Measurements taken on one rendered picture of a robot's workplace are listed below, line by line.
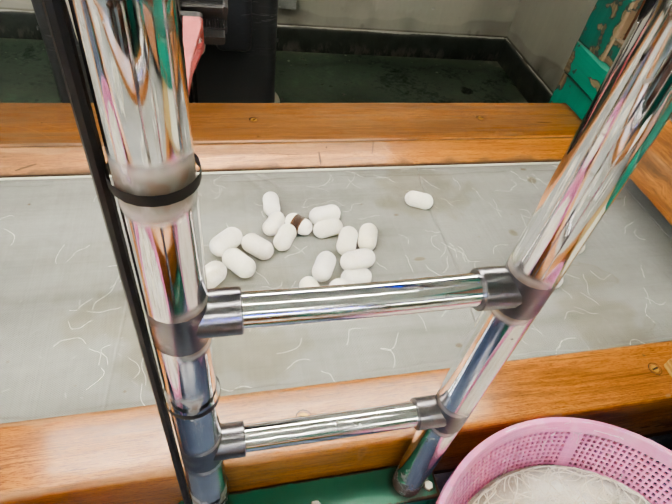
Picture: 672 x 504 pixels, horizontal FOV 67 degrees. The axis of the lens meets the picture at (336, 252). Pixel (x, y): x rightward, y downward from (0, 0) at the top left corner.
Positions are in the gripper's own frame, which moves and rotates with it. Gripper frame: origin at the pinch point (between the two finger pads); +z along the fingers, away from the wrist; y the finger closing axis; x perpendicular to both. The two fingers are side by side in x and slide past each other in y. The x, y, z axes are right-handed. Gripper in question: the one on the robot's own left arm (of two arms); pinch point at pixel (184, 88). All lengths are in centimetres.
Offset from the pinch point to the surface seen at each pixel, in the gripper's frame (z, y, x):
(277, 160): 7.4, 10.2, 3.5
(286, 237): 17.4, 9.4, -6.4
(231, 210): 13.8, 4.2, -0.8
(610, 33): -8, 56, 0
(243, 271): 20.6, 4.8, -8.8
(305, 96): -53, 43, 154
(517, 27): -89, 150, 158
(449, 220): 16.2, 28.9, -3.2
